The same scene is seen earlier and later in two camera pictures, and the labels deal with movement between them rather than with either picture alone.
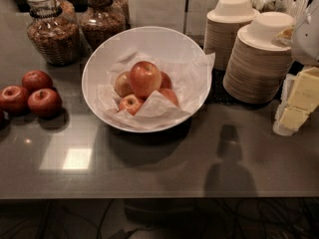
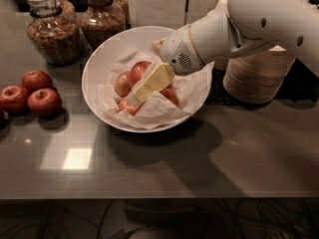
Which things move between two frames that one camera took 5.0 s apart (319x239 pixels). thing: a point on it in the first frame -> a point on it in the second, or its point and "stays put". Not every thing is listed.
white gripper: (307, 40) -> (177, 50)
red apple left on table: (14, 100) stays put
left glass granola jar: (53, 30) stays put
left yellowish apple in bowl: (122, 84) stays put
